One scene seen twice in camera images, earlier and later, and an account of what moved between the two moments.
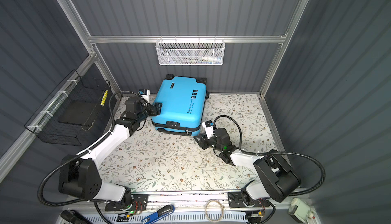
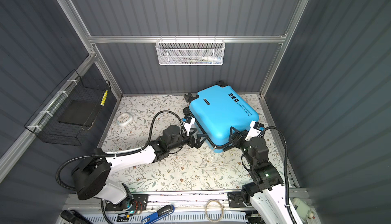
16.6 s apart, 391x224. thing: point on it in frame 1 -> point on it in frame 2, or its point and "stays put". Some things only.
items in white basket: [196, 60] stays put
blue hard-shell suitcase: [183, 101] -> [215, 110]
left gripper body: [144, 113] -> [182, 141]
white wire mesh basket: [188, 52] stays put
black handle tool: [74, 218] stays put
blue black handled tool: [162, 212] stays put
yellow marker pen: [104, 98] stays put
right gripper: [204, 141] -> [238, 134]
